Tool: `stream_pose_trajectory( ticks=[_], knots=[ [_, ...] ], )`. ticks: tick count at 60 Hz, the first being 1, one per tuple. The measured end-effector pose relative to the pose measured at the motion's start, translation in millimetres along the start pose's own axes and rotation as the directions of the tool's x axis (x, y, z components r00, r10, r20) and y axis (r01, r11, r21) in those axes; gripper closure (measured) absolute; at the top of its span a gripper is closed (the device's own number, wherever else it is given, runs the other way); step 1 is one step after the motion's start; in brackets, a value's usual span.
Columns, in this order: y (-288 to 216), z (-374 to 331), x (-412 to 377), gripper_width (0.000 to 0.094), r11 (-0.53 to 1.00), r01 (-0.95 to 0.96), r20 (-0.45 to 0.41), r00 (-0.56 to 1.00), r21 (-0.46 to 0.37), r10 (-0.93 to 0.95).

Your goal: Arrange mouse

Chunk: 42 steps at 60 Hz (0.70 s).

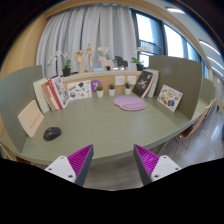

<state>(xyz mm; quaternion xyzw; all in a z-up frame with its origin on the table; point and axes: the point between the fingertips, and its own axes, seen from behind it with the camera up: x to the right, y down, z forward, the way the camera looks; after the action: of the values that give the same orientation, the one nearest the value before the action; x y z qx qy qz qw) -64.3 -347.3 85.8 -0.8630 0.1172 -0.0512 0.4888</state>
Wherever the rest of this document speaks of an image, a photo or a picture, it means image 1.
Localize black cover book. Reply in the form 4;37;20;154
132;70;155;99

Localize illustrated white card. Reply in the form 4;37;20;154
156;84;184;113

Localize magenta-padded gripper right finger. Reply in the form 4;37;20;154
133;144;182;186

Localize purple round number sign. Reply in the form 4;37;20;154
90;79;104;94

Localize white sticker card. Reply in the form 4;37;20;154
66;79;93;101

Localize grey curtain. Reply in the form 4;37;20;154
35;3;138;79

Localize wooden chair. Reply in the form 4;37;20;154
179;103;214;149

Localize dark framed window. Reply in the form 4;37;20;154
131;8;204;69

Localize wooden hand model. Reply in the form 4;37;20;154
73;49;86;74

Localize purple mouse pad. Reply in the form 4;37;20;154
113;95;147;112

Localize white wall socket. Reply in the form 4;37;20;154
114;75;126;86
127;75;137;86

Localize pink horse figure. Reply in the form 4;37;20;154
97;55;115;72

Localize wooden artist mannequin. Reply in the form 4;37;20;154
84;42;98;72

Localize white orchid in black pot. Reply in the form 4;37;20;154
47;50;72;78
96;46;111;58
130;45;152;72

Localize ceiling lights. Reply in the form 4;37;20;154
165;6;224;78

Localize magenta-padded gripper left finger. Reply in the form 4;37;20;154
44;144;95;187

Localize black horse figure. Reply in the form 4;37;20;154
112;55;129;71

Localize photo cover book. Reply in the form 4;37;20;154
49;76;70;108

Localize spiky succulent in white pot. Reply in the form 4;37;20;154
124;82;132;96

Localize black computer mouse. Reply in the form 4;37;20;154
43;126;63;142

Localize beige book with red text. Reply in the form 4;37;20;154
17;99;45;138

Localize small succulent in white pot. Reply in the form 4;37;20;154
96;85;105;98
108;83;116;97

